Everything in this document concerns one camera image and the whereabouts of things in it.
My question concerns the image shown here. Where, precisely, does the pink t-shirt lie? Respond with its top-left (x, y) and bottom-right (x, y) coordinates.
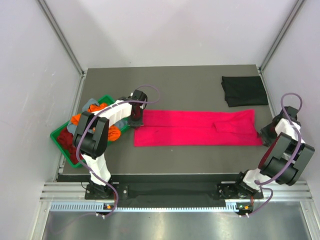
top-left (133, 109), bottom-right (263, 147)

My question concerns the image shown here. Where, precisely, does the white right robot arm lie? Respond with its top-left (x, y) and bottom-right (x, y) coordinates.
top-left (233, 106), bottom-right (315, 198)

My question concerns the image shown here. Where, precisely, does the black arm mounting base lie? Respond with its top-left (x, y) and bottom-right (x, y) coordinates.
top-left (84, 174), bottom-right (266, 201)

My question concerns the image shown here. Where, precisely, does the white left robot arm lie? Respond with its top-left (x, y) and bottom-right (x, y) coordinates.
top-left (73, 89), bottom-right (148, 199)

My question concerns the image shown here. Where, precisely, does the orange t-shirt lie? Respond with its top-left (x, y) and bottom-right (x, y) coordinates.
top-left (67, 102), bottom-right (121, 142)

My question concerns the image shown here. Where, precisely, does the folded black t-shirt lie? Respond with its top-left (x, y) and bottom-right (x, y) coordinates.
top-left (221, 76), bottom-right (269, 108)

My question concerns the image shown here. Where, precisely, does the grey t-shirt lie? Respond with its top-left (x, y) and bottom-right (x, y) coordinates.
top-left (82, 98), bottom-right (127, 131)

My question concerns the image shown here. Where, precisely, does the dark red t-shirt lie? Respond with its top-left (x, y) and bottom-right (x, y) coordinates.
top-left (57, 127), bottom-right (79, 165)

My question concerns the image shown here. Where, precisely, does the left aluminium frame post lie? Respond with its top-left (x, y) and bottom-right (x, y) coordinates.
top-left (37, 0), bottom-right (85, 76)

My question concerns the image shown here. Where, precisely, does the aluminium frame post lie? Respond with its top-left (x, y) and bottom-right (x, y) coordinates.
top-left (37, 0), bottom-right (85, 76)
top-left (257, 0), bottom-right (306, 73)

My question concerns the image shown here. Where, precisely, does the slotted cable duct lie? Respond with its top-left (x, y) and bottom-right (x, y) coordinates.
top-left (49, 202), bottom-right (252, 213)

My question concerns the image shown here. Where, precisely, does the right aluminium frame post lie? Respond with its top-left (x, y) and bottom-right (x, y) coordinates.
top-left (257, 0), bottom-right (306, 73)

